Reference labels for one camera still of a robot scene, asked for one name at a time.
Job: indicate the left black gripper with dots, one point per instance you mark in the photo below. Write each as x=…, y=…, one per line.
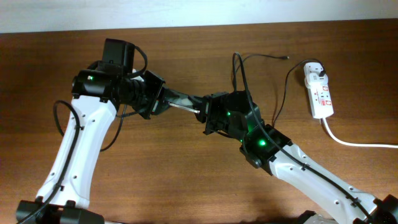
x=155, y=106

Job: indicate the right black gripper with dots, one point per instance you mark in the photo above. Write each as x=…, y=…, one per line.
x=206, y=107

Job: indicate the black smartphone with white circles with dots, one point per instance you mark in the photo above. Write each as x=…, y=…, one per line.
x=183, y=101

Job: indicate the white power strip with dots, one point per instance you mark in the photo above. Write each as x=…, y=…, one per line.
x=320, y=102

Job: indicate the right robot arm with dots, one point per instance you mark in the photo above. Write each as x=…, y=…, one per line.
x=265, y=147

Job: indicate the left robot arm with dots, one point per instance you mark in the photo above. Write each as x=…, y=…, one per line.
x=97, y=93

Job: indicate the white USB charger plug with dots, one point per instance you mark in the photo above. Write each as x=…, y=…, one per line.
x=315, y=75

